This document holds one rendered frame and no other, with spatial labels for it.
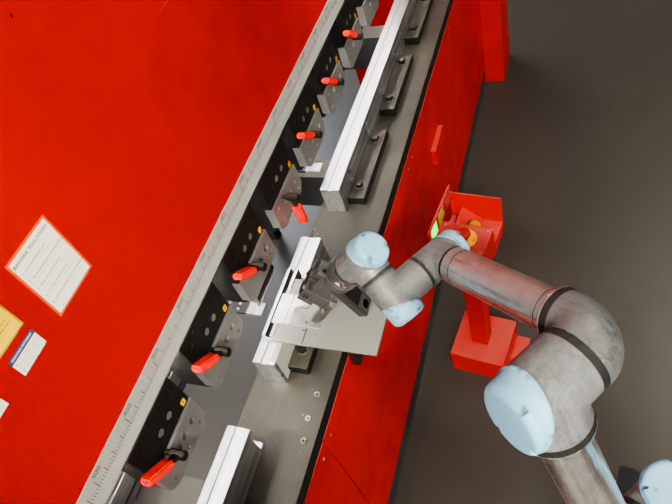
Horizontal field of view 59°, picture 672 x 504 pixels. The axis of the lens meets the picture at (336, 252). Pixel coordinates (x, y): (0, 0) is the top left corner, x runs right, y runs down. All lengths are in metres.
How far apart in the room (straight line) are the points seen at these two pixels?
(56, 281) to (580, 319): 0.73
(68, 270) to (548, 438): 0.69
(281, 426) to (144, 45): 0.91
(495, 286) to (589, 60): 2.71
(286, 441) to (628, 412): 1.33
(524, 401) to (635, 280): 1.84
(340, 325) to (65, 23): 0.87
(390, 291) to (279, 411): 0.50
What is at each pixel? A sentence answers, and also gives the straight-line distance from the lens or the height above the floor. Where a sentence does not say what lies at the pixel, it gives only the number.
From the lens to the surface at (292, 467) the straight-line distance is 1.45.
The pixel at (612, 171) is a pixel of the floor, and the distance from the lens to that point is 3.04.
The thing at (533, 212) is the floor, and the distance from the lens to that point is 2.87.
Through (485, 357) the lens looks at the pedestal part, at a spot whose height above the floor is 0.12.
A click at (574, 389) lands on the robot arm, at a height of 1.36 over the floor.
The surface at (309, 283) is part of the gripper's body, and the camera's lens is 1.32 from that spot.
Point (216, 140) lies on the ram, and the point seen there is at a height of 1.51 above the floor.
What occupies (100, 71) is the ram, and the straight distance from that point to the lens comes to 0.94.
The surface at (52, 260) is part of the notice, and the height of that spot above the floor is 1.67.
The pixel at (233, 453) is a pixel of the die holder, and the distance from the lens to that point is 1.40.
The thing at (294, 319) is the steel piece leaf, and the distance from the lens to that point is 1.46.
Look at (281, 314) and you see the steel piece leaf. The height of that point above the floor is 1.00.
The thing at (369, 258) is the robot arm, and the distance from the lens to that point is 1.14.
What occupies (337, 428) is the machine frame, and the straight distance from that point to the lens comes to 1.58.
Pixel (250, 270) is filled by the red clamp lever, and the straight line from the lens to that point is 1.20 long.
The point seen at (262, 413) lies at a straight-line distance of 1.53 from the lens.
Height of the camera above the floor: 2.17
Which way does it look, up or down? 49 degrees down
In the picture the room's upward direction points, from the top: 23 degrees counter-clockwise
